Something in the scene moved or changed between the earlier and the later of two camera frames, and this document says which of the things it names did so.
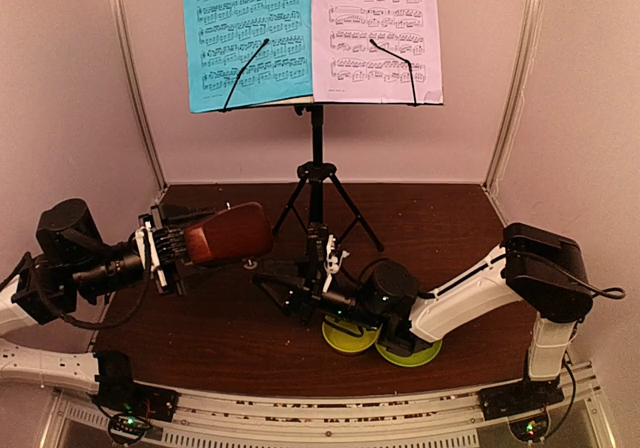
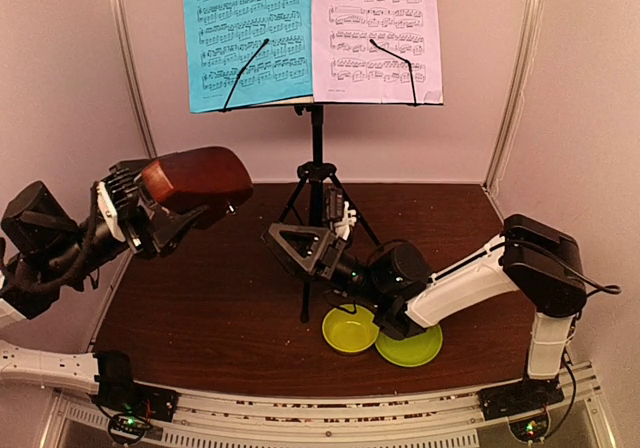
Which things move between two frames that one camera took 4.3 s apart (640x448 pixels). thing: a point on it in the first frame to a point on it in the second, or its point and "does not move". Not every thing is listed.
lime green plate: x=418 y=358 does not move
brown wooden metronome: x=240 y=231 to x=214 y=179
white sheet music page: x=398 y=8 does not move
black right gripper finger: x=297 y=267 to x=309 y=250
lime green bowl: x=347 y=342 does not move
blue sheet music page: x=228 y=13 does not move
